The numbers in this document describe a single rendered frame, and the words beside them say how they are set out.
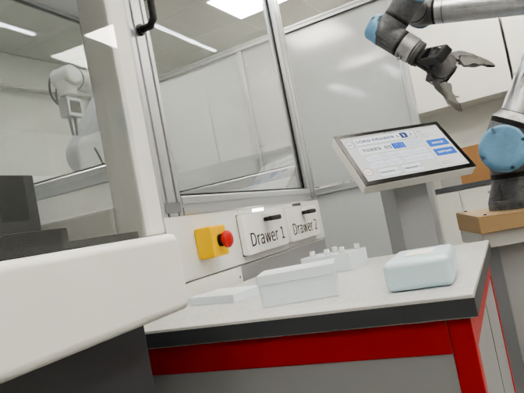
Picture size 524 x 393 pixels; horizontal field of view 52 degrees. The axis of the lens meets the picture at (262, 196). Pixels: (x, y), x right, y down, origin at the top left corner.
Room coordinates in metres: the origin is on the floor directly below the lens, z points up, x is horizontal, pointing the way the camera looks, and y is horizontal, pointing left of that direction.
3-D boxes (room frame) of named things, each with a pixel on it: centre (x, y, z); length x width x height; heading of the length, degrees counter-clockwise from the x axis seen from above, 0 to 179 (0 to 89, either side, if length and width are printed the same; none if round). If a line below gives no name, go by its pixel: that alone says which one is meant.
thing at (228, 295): (1.08, 0.11, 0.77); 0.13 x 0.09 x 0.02; 49
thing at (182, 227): (1.81, 0.44, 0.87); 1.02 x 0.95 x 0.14; 156
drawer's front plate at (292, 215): (1.86, -0.12, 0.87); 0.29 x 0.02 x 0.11; 156
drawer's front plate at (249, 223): (1.57, 0.01, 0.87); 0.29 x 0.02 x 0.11; 156
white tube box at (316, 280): (0.91, -0.03, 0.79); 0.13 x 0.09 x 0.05; 81
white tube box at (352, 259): (1.23, -0.13, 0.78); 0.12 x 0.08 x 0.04; 55
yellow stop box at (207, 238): (1.26, 0.13, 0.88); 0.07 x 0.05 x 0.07; 156
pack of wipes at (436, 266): (0.83, -0.22, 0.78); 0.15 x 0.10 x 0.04; 158
